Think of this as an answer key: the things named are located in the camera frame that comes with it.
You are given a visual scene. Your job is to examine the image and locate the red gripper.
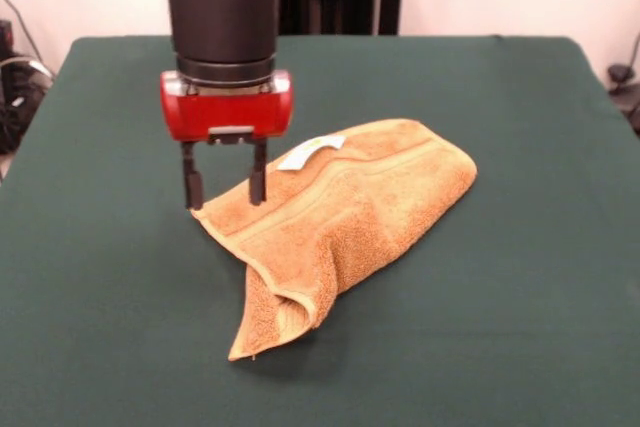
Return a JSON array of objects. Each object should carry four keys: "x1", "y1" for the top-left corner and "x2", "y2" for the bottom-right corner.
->
[{"x1": 159, "y1": 69, "x2": 295, "y2": 211}]

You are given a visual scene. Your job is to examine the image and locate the orange terry towel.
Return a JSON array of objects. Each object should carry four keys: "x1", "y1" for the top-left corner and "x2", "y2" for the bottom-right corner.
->
[{"x1": 189, "y1": 118, "x2": 479, "y2": 362}]

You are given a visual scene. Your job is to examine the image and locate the dark green table cloth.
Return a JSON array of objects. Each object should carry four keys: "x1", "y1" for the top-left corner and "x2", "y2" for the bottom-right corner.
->
[{"x1": 0, "y1": 34, "x2": 640, "y2": 427}]

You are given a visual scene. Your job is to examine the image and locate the black equipment pile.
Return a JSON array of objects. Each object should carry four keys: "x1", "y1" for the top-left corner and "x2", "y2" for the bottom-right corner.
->
[{"x1": 0, "y1": 19, "x2": 56, "y2": 156}]

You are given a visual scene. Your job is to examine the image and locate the dark grey stand base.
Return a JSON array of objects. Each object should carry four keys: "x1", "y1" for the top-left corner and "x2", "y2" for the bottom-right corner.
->
[{"x1": 606, "y1": 63, "x2": 640, "y2": 136}]

